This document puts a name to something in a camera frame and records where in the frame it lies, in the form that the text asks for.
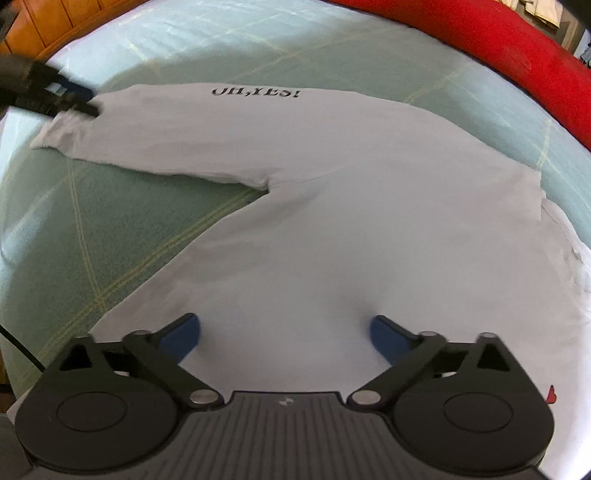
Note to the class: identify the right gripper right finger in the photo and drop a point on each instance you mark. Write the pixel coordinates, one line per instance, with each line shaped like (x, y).
(410, 357)

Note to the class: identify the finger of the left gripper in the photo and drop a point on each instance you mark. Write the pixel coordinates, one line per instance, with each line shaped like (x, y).
(47, 103)
(21, 75)

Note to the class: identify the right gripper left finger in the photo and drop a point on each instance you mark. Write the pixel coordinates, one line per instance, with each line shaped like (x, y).
(157, 357)

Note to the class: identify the white t-shirt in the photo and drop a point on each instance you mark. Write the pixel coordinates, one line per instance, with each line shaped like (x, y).
(369, 207)

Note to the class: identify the wooden headboard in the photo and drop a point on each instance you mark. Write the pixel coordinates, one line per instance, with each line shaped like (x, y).
(43, 27)

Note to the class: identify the teal plaid bed blanket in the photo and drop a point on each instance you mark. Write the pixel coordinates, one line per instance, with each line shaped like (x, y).
(77, 238)

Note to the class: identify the red quilt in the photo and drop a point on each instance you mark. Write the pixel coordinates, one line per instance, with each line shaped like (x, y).
(496, 36)

